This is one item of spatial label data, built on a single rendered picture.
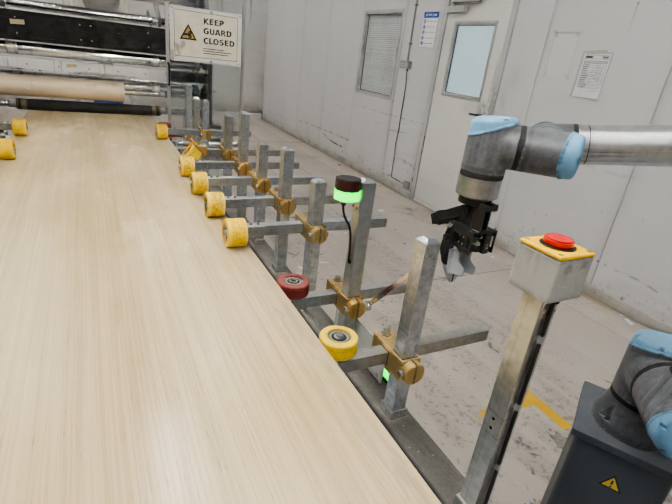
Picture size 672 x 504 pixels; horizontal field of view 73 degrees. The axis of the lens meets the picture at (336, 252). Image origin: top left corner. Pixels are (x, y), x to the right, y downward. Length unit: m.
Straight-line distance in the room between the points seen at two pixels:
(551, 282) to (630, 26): 3.28
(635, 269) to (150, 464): 3.38
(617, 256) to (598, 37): 1.54
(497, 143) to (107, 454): 0.84
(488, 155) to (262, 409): 0.63
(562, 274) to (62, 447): 0.70
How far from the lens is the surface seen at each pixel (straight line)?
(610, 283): 3.80
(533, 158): 0.98
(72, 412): 0.81
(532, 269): 0.68
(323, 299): 1.18
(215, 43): 3.48
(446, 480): 1.00
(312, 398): 0.79
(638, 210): 3.66
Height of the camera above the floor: 1.42
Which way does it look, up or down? 23 degrees down
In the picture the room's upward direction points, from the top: 7 degrees clockwise
